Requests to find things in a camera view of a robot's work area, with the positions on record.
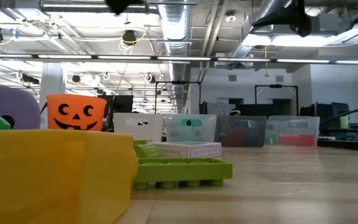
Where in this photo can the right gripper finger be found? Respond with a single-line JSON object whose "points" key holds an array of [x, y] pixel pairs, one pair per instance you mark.
{"points": [[287, 15]]}

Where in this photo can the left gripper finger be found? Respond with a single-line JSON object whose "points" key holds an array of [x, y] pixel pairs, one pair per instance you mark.
{"points": [[121, 4]]}

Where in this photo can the red toy block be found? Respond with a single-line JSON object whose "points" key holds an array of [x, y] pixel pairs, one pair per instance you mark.
{"points": [[297, 140], [236, 137]]}

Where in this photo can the teal foam die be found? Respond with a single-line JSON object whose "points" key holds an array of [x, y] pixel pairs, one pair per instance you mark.
{"points": [[191, 122]]}

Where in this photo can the lime toy block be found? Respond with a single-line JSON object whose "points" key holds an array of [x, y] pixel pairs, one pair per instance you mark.
{"points": [[182, 169], [148, 151]]}

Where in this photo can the pink playing card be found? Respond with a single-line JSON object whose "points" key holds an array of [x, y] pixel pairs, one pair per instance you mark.
{"points": [[191, 150]]}

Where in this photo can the dark monitor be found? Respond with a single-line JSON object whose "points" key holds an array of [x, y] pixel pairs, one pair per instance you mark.
{"points": [[120, 104]]}

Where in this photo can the white building column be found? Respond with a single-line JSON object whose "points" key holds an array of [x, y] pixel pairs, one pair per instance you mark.
{"points": [[53, 81]]}

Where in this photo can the clear plastic bin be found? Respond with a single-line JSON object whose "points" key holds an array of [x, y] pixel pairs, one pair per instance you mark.
{"points": [[291, 124], [172, 133]]}

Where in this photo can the person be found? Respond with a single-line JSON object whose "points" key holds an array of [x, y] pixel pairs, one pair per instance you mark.
{"points": [[235, 112]]}

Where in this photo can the grey plastic bin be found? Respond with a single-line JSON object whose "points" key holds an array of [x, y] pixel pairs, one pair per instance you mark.
{"points": [[253, 124]]}

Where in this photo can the orange pumpkin bucket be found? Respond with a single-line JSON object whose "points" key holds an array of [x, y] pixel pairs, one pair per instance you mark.
{"points": [[76, 112]]}

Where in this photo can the pale green cup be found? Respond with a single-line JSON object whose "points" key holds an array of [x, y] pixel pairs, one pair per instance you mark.
{"points": [[344, 122]]}

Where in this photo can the white plastic bin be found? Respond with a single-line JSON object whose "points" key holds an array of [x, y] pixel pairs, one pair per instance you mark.
{"points": [[138, 130]]}

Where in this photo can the purple foam die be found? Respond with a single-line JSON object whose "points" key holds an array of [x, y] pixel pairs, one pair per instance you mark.
{"points": [[8, 105]]}

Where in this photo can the yellow toy block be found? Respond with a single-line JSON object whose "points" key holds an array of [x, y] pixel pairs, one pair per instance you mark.
{"points": [[54, 177]]}

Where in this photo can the slanted silver air duct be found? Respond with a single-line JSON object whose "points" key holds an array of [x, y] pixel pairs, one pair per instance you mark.
{"points": [[244, 49]]}

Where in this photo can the round silver air duct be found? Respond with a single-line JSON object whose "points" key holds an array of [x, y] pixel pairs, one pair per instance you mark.
{"points": [[176, 31]]}

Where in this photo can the black gantry frame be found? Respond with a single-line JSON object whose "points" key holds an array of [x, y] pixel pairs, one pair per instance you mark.
{"points": [[275, 86], [179, 82]]}

